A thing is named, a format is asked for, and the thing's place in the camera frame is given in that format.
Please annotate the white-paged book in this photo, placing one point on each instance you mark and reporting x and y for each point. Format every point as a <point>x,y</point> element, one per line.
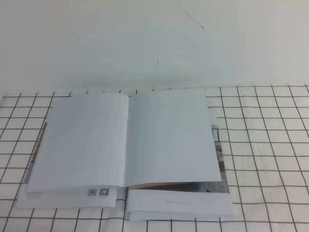
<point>157,145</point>

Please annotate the white leaflet with web address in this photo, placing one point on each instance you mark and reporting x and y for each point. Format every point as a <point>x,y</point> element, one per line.
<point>178,205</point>

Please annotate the white black-grid tablecloth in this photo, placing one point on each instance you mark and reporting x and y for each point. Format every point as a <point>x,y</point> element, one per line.
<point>265,169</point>

